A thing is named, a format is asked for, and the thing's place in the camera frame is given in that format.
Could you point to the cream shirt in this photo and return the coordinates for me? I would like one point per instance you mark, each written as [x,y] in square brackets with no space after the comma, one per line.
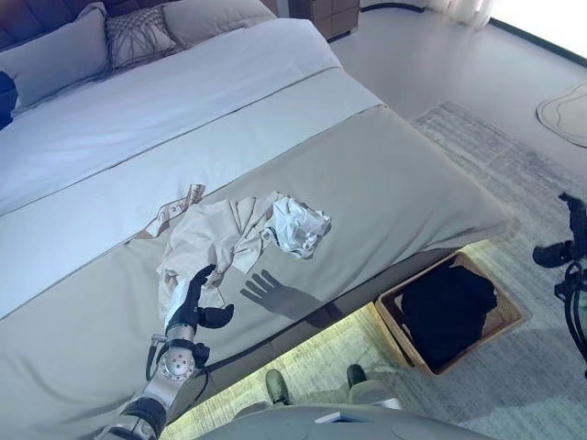
[202,238]

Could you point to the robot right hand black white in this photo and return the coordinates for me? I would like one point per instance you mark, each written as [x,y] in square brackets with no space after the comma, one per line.
[579,229]

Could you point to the pale bed sheet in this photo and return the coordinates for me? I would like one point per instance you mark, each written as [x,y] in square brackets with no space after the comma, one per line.
[137,169]

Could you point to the small beige floor mat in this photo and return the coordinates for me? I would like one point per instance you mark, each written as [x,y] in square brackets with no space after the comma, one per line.
[566,114]

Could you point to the robot left arm silver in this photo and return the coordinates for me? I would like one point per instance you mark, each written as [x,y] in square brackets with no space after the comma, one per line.
[169,366]

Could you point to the printed beige cloth strip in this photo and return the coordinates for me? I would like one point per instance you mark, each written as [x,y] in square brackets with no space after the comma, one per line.
[176,206]

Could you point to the silver humanoid robot bystander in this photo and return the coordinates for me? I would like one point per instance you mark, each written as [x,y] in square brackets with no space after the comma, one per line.
[7,101]

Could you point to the grey woven rug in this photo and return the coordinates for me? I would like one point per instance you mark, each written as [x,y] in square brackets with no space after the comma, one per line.
[481,183]

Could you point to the white garment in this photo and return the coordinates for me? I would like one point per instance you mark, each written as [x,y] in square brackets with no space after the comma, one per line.
[298,224]

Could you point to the white duvet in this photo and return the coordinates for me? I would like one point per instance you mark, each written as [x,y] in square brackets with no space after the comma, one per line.
[160,91]

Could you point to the brown nightstand with drawers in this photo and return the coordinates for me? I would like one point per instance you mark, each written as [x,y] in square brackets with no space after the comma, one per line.
[330,18]

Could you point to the bed with grey cover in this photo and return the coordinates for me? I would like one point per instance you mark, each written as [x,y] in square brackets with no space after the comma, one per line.
[321,321]

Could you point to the robot left hand black white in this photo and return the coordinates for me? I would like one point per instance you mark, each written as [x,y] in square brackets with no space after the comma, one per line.
[183,307]

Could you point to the black garment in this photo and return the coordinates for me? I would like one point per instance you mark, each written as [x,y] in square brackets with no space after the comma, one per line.
[449,311]

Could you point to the patterned beige cushion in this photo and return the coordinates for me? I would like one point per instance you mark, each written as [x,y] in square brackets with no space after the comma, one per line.
[137,36]

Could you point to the large beige pillow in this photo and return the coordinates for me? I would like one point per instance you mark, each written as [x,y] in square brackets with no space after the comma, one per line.
[55,55]
[215,20]

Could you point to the brown wicker basket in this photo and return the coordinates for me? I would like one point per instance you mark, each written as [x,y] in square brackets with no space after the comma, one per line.
[394,316]

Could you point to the white sheer curtain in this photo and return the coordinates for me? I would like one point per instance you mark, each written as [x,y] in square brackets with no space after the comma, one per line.
[458,11]

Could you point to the beige bed cover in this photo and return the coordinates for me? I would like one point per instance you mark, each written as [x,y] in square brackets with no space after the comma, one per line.
[367,183]

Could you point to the robot grey torso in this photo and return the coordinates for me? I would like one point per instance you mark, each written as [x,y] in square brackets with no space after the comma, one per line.
[330,426]

